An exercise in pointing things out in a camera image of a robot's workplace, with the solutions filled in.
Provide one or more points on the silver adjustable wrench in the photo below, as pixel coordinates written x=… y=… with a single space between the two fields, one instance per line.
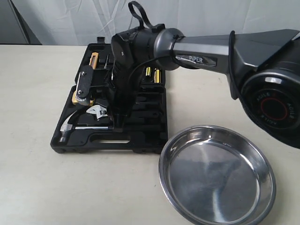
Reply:
x=98 y=110

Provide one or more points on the yellow utility knife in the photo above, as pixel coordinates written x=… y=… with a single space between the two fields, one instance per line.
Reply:
x=94 y=60

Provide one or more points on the yellow tape measure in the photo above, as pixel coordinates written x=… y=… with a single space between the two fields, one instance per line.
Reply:
x=82 y=101

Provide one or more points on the white backdrop curtain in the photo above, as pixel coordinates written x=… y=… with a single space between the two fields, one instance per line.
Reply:
x=80 y=22

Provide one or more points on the round stainless steel tray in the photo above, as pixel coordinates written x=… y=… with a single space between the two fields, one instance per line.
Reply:
x=212 y=175

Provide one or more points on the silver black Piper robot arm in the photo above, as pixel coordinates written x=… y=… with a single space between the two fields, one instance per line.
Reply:
x=262 y=69

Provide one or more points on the black plastic tool case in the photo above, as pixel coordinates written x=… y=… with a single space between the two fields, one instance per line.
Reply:
x=144 y=131

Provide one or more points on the yellow black screwdriver left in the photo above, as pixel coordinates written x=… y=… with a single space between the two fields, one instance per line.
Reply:
x=148 y=72

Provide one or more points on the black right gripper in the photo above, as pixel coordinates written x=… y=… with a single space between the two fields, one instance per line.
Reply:
x=133 y=51

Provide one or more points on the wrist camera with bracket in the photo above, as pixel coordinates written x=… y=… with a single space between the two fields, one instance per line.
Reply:
x=93 y=84

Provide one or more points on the claw hammer black handle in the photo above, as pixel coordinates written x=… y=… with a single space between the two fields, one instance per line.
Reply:
x=67 y=128

